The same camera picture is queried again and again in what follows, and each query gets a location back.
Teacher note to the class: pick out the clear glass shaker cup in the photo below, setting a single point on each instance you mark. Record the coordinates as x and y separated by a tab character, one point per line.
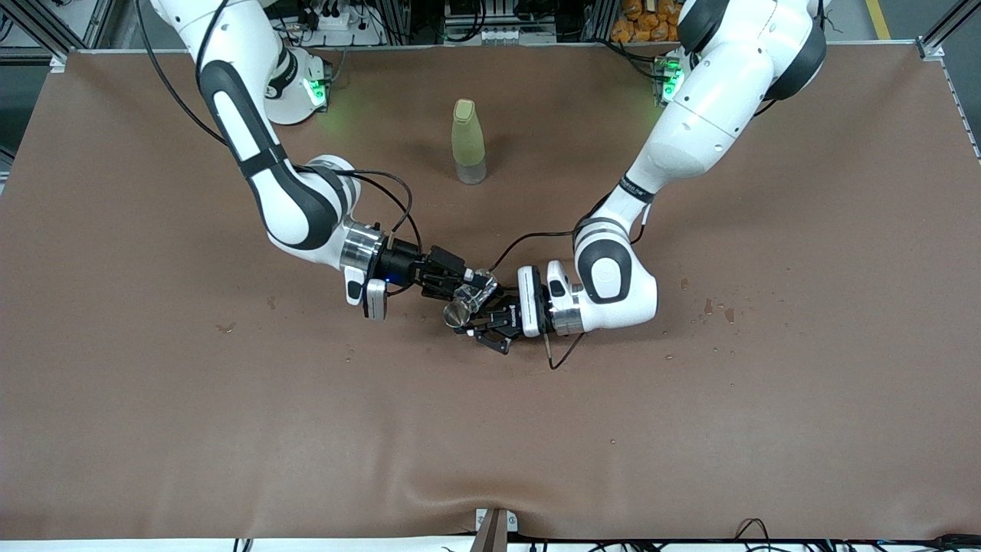
475	290

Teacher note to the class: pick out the orange packets pile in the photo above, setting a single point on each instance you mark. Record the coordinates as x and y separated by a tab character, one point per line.
644	23

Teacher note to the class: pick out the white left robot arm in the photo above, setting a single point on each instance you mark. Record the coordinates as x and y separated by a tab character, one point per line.
713	100

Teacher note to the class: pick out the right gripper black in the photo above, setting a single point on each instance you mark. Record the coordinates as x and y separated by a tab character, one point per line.
405	267

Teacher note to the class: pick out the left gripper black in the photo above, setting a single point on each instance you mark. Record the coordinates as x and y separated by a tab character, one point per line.
508	317

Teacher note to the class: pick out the white power strip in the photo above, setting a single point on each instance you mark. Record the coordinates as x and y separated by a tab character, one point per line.
337	23

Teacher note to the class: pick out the green frosted bottle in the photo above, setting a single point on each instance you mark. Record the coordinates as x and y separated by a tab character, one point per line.
468	138

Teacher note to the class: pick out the brown table mat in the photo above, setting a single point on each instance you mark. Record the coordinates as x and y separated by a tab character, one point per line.
490	445

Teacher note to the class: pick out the steel jigger measuring cup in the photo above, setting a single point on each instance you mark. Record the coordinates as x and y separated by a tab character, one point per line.
457	313

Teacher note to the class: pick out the metal pole with bracket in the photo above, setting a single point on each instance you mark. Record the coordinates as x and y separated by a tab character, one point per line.
494	533

